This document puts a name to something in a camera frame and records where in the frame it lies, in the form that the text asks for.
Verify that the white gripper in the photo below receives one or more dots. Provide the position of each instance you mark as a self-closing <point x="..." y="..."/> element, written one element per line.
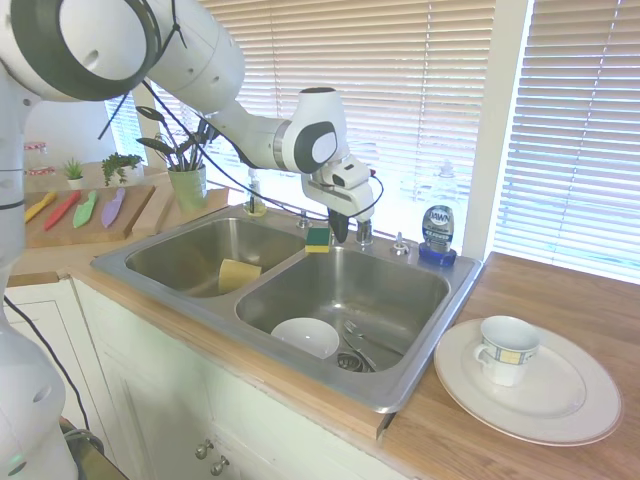
<point x="350" y="200"/>

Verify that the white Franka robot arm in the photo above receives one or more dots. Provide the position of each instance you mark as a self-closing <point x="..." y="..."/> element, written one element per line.
<point x="200" y="55"/>

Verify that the yellow green sponge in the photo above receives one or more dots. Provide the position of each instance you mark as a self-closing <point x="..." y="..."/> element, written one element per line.
<point x="318" y="241"/>

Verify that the small chrome sink fitting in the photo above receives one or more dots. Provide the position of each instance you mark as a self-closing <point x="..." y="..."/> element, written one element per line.
<point x="399" y="246"/>

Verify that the clear soap bottle yellow liquid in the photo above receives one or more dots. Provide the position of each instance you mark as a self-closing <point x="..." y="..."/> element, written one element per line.
<point x="255" y="202"/>

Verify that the blue Dawn dish soap bottle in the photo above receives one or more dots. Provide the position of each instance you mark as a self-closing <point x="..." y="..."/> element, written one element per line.
<point x="438" y="230"/>

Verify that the yellow plastic cup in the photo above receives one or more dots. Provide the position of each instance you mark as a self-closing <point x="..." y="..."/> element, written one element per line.
<point x="237" y="275"/>

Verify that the clear empty plastic bottle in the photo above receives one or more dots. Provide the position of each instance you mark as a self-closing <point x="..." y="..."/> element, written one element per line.
<point x="445" y="182"/>

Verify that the white bowl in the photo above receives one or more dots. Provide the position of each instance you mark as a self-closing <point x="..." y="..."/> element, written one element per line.
<point x="305" y="336"/>

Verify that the metal spoon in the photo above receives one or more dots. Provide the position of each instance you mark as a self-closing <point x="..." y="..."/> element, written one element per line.
<point x="357" y="347"/>

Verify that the metal drain strainer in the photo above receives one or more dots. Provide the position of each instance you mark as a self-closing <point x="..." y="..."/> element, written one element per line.
<point x="356" y="361"/>

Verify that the stainless steel double sink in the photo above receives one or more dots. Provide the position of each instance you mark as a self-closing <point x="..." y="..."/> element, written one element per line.
<point x="440" y="320"/>

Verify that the wide white window blind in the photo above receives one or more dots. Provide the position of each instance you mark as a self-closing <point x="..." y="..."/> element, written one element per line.
<point x="360" y="75"/>

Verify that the green utensil pot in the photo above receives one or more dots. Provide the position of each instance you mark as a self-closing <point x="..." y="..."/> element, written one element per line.
<point x="187" y="187"/>

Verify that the black slotted spatula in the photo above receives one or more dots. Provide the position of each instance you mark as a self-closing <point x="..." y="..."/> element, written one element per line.
<point x="200" y="135"/>

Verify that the white patterned teacup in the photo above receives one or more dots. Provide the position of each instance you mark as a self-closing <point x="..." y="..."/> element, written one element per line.
<point x="507" y="350"/>

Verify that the wooden cutting board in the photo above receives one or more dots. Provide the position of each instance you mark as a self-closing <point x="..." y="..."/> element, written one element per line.
<point x="125" y="220"/>

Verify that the purple knife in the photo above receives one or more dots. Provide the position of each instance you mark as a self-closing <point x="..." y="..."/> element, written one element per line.
<point x="113" y="207"/>

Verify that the small leafy potted plant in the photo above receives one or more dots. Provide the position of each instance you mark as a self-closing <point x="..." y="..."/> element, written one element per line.
<point x="120" y="165"/>

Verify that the narrow white window blind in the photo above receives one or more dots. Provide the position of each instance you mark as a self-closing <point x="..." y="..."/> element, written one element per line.
<point x="125" y="130"/>

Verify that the white kitchen cabinets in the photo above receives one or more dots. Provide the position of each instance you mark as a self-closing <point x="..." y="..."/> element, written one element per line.
<point x="150" y="380"/>

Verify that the green knife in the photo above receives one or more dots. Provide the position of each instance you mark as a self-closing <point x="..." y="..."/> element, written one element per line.
<point x="85" y="210"/>

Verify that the round metal cabinet knob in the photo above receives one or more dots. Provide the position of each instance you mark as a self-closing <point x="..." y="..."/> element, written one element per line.
<point x="204" y="448"/>
<point x="219" y="465"/>

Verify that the small succulent white pot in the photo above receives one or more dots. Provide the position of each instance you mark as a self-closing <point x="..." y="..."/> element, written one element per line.
<point x="74" y="172"/>

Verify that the red knife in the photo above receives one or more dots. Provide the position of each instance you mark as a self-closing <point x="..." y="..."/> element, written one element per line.
<point x="62" y="210"/>

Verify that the white dinner plate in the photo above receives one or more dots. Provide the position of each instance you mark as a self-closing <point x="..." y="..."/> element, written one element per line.
<point x="560" y="400"/>

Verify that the yellow knife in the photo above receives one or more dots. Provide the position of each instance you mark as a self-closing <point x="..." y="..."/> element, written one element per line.
<point x="39" y="207"/>

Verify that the glass jar red checked lid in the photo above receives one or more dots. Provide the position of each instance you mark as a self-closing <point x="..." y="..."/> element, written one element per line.
<point x="36" y="160"/>

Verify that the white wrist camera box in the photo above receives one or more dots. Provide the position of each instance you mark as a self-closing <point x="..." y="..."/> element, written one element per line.
<point x="350" y="172"/>

